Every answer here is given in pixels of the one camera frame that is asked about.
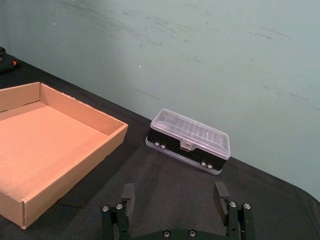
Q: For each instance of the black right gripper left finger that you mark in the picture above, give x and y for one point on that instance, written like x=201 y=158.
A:
x=128 y=202

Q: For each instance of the shallow brown cardboard tray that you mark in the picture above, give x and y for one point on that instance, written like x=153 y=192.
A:
x=53 y=147

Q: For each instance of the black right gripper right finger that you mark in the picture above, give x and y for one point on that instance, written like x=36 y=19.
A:
x=222 y=200

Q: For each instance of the pale wall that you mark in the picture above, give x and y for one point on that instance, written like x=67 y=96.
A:
x=190 y=55

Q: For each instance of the clear plastic case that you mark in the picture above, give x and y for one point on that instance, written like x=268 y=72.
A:
x=190 y=140

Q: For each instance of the black table cloth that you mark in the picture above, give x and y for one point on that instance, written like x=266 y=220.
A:
x=175 y=185

